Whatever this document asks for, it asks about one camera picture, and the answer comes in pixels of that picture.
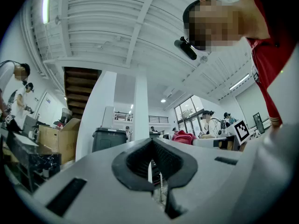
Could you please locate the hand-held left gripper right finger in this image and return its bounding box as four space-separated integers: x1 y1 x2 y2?
153 138 242 220

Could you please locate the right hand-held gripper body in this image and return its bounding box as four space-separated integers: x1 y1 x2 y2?
226 119 250 147

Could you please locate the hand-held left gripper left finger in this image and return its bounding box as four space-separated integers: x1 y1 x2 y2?
32 138 170 224

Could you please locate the red cloth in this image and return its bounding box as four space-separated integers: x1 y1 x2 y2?
171 129 197 146

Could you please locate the large cardboard box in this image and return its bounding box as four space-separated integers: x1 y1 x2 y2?
37 118 82 165

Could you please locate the ceiling tube light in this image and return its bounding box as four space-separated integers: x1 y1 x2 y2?
228 73 250 91
42 0 53 25

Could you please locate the large glass window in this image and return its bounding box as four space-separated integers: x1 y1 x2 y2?
174 94 212 137

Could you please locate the black marble cabinet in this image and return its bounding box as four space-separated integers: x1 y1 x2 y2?
0 127 62 193

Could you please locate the black balcony railing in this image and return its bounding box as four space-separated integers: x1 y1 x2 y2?
114 112 169 124

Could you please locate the person's red shirt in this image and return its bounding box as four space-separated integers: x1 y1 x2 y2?
239 0 299 128

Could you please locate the white board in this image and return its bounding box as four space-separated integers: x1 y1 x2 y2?
13 131 40 147

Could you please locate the brown wooden staircase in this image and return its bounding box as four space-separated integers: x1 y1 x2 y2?
63 66 103 120

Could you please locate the person's head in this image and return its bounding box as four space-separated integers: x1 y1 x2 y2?
182 0 269 52

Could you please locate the black head-worn camera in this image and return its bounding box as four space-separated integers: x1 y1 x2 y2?
174 36 198 61

